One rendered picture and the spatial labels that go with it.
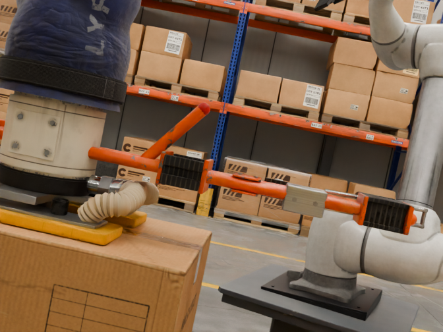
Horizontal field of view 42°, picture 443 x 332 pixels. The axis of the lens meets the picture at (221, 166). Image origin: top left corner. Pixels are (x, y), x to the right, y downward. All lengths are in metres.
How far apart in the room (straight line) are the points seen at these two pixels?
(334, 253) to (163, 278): 0.87
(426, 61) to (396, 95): 6.59
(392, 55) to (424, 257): 0.61
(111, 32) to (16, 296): 0.45
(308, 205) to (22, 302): 0.48
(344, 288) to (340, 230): 0.17
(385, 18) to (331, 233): 0.62
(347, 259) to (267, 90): 6.59
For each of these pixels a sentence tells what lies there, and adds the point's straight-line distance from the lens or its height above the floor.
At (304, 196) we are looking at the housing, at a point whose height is 1.08.
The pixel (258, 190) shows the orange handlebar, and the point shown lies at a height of 1.08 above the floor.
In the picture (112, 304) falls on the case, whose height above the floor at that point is 0.88.
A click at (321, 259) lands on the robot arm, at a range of 1.68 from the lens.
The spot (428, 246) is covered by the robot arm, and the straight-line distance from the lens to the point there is 1.61.
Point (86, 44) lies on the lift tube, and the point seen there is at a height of 1.26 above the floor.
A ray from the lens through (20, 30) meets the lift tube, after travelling 1.03.
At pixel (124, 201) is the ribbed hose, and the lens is 0.95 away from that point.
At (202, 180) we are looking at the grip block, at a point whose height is 1.07.
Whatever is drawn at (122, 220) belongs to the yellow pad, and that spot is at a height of 0.96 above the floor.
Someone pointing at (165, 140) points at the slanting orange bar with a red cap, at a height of 1.13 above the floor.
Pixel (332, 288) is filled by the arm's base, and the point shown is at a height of 0.80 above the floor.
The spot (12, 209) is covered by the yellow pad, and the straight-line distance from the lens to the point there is 0.99.
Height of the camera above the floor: 1.16
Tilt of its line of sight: 3 degrees down
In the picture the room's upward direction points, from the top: 12 degrees clockwise
